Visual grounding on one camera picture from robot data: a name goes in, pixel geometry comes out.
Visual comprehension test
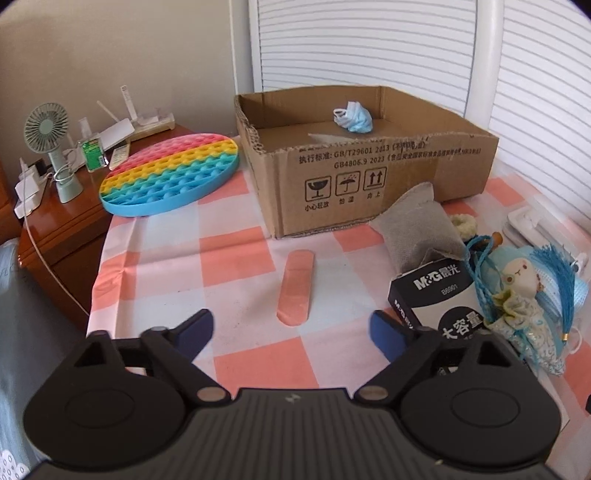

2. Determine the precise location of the white remote control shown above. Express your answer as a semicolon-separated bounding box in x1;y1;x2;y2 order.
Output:
108;142;132;169

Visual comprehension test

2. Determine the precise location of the pink adhesive bandage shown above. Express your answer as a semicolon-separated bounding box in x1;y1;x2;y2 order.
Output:
276;250;315;328

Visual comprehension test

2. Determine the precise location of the wooden nightstand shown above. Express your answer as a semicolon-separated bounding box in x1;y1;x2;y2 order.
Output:
0;124;195;320

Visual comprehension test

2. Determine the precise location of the green labelled bottle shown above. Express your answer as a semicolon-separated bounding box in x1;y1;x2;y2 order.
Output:
78;131;109;172

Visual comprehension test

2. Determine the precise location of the white router with antennas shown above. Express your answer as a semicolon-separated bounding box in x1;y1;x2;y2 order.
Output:
96;84;140;153

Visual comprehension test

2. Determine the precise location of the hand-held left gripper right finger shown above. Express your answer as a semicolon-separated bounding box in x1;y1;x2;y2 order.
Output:
353;309;514;403

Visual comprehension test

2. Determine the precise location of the beige tray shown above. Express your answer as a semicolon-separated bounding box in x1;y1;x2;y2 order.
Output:
134;107;177;140

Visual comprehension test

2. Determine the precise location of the rainbow silicone bubble toy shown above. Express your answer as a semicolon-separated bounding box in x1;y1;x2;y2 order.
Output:
99;133;241;217

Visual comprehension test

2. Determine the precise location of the small green desk fan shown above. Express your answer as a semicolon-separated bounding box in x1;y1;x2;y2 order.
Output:
23;102;85;204

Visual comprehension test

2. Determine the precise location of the white folding device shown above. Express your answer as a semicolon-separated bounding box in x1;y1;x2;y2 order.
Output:
507;206;591;273

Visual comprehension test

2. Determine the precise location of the brown cardboard box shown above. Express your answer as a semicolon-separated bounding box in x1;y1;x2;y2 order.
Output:
234;84;500;240

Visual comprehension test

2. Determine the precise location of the grey fabric sachet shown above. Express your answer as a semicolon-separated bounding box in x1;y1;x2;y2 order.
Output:
369;182;469;274

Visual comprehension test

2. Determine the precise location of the white louvered door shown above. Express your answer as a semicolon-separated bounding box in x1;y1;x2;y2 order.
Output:
247;0;481;116
485;0;591;245

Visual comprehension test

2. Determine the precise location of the pink checkered tablecloth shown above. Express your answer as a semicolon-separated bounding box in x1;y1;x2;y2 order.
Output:
87;134;591;416

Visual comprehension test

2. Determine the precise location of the cream fluffy scrunchie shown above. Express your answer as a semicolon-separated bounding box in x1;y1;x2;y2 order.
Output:
450;213;478;241

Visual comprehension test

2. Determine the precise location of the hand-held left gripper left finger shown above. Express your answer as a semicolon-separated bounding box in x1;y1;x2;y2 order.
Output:
74;308;232;407

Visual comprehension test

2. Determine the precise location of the white power adapter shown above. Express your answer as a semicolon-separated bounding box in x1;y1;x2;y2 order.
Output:
14;168;51;219

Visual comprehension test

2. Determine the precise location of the blue tasselled plush doll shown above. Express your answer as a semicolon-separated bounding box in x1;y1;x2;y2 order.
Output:
464;235;580;376

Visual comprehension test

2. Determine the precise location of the white cable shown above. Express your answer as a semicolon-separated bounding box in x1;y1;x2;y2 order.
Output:
25;215;89;319

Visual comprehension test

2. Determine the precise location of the black and white carton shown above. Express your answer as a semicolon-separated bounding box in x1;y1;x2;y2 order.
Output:
387;263;498;370

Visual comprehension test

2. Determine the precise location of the grey bed cover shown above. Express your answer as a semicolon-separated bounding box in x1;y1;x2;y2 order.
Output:
0;239;89;480

